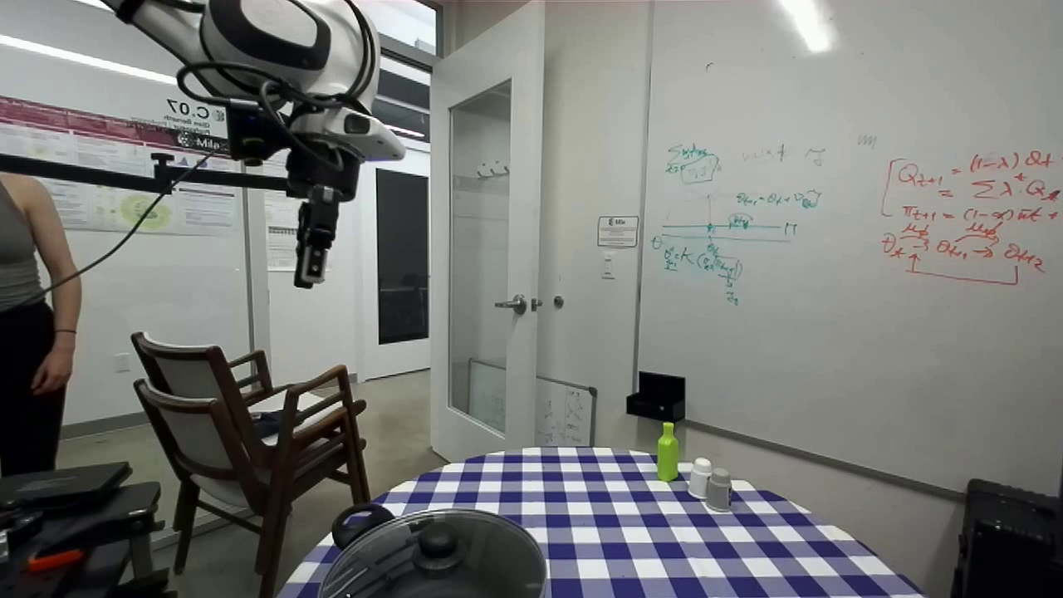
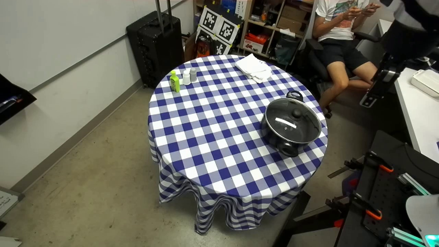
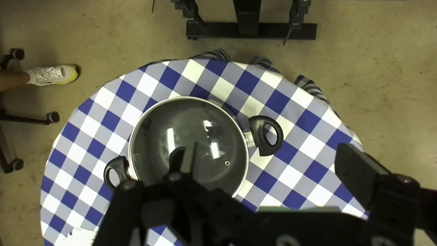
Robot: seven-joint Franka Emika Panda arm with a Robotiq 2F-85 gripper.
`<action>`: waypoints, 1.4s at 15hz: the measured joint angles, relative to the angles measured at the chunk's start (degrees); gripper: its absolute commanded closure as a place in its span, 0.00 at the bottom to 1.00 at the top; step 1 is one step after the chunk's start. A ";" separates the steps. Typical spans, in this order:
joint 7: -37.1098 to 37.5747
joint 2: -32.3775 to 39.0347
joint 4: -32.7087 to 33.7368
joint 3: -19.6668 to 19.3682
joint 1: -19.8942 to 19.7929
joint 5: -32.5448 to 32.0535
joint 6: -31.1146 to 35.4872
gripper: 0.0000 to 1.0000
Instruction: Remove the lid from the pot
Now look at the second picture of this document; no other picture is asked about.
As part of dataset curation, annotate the wooden shelf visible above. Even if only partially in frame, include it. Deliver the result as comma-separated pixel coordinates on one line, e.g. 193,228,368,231
193,0,316,66

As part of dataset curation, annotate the stack of cardboard boxes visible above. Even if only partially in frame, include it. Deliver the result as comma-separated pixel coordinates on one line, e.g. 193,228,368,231
276,4,306,34

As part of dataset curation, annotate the blue white checkered tablecloth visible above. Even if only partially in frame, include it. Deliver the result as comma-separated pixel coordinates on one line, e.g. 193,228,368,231
147,54,329,235

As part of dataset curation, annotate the fiducial marker board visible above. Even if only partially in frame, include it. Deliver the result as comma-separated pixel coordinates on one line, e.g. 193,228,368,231
195,5,242,56

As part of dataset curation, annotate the glass pot lid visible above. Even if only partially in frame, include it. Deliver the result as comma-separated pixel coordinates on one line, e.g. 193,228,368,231
264,98,322,145

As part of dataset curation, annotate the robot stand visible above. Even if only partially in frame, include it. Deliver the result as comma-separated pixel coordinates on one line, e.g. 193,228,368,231
274,130,439,247

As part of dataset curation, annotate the black orange clamp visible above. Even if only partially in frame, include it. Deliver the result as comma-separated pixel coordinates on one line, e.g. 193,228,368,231
344,151,394,174
325,192,383,221

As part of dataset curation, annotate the aluminium rail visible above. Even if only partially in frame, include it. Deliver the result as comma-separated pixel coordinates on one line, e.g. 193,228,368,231
387,226,427,247
397,173,431,196

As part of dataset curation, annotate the red box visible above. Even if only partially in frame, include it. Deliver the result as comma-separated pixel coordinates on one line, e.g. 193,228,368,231
242,33,269,54

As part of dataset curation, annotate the cardboard box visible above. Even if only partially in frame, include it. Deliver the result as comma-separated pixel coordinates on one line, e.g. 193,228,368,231
184,32,198,62

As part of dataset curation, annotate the dark green bag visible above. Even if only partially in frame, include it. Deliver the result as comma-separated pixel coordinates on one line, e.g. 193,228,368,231
274,34,299,66

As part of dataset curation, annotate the folded white cloth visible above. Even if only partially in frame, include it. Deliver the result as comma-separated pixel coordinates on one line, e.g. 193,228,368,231
235,53,273,84

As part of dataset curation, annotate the black office chair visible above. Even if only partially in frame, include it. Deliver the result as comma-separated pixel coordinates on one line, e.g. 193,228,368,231
297,31,382,119

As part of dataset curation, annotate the white box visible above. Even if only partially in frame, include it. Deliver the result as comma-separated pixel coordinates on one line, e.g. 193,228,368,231
411,69,439,98

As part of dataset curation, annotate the person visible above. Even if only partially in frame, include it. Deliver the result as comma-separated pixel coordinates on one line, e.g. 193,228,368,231
312,0,381,110

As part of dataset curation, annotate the black cooking pot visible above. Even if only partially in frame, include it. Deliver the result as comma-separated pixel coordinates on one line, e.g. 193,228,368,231
261,90,323,158

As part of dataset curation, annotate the white board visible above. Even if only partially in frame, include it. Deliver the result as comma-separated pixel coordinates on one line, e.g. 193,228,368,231
0,186,25,220

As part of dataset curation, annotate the black suitcase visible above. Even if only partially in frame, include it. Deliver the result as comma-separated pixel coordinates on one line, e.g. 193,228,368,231
126,0,185,89

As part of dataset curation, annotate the green bottle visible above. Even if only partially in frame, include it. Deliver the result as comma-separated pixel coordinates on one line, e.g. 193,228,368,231
170,70,180,93

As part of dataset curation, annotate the black monitor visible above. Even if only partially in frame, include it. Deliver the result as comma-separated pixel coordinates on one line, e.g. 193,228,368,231
0,73,37,126

